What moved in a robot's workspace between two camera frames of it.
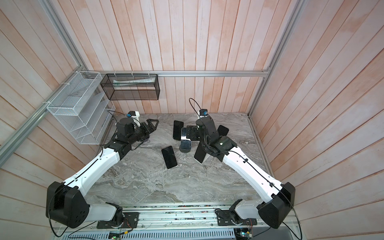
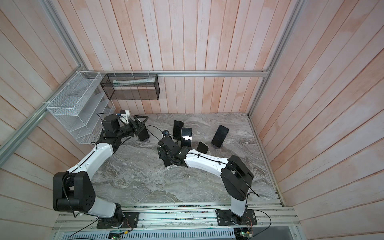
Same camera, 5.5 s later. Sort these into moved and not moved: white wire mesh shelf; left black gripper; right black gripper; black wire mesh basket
Moved: right black gripper; left black gripper
Not moved: black wire mesh basket; white wire mesh shelf
